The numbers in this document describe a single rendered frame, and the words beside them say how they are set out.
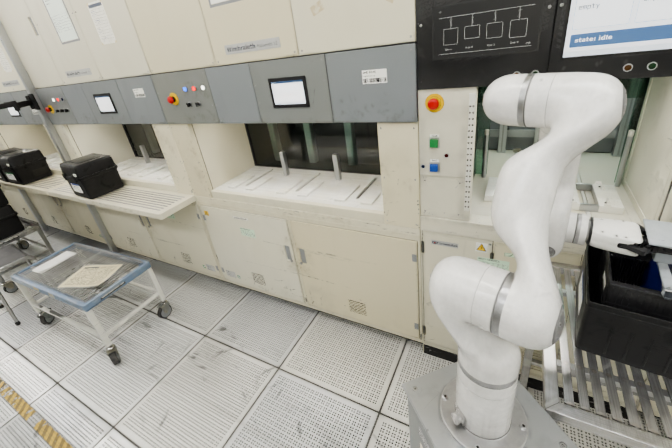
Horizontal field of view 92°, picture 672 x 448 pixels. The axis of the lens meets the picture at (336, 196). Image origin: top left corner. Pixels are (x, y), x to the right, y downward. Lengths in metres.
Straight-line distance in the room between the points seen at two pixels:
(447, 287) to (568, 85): 0.41
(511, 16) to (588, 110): 0.60
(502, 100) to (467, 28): 0.54
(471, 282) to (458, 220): 0.79
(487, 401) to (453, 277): 0.28
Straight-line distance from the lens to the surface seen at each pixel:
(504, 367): 0.78
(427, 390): 1.01
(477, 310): 0.67
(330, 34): 1.39
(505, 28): 1.22
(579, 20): 1.23
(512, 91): 0.72
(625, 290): 1.08
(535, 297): 0.65
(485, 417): 0.89
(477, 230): 1.45
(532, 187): 0.67
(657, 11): 1.25
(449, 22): 1.24
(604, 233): 1.07
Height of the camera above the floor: 1.61
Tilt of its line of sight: 26 degrees down
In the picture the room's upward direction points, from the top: 8 degrees counter-clockwise
